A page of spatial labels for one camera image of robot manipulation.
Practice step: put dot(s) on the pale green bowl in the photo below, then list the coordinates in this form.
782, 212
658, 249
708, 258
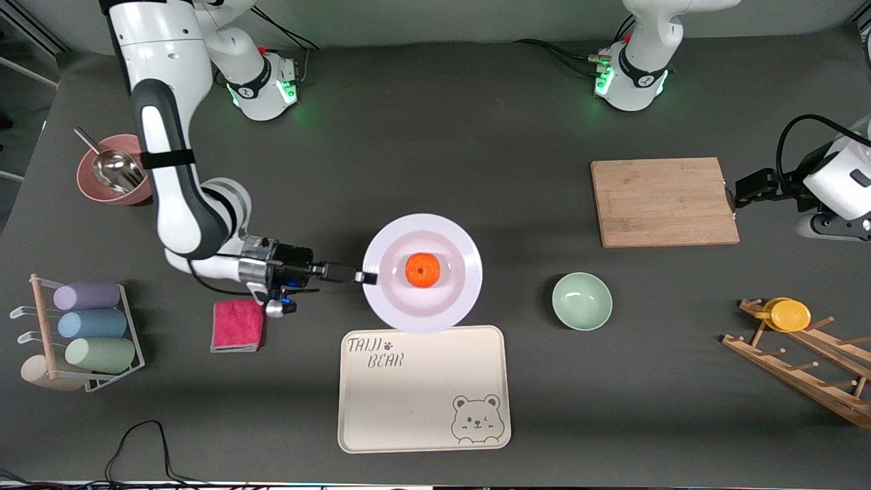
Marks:
582, 303

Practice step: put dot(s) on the pale green cup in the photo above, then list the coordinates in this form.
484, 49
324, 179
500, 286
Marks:
99, 354

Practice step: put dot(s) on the yellow mug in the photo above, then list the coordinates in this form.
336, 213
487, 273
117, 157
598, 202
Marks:
789, 315

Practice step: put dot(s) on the beige cup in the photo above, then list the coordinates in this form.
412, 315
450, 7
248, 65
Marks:
34, 371

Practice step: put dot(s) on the white round plate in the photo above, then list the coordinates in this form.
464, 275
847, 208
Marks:
408, 306

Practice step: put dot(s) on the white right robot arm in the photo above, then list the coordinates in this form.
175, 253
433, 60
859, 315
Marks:
177, 204

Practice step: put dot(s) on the purple cup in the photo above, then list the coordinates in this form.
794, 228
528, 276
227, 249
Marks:
85, 296

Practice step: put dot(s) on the pink bowl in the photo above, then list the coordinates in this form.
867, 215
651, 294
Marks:
92, 187

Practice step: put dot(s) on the metal scoop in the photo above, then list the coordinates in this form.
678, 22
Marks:
119, 170

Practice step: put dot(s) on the wooden cutting board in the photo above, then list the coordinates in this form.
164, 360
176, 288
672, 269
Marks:
660, 204

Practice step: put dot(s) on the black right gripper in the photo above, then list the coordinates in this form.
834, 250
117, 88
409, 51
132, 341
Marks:
297, 259

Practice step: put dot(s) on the wooden mug rack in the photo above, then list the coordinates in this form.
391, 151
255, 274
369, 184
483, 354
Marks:
803, 381

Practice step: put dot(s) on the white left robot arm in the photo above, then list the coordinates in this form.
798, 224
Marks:
636, 82

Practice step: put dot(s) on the blue cup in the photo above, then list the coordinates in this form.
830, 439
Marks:
92, 324

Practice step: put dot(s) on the orange fruit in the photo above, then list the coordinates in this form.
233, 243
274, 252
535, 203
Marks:
422, 270

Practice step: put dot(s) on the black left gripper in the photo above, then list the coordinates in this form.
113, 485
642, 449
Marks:
787, 184

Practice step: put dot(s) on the folded pink cloth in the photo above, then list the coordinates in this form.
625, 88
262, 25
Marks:
238, 330

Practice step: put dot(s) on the cream tray with bear print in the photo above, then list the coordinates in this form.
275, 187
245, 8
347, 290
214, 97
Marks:
422, 401

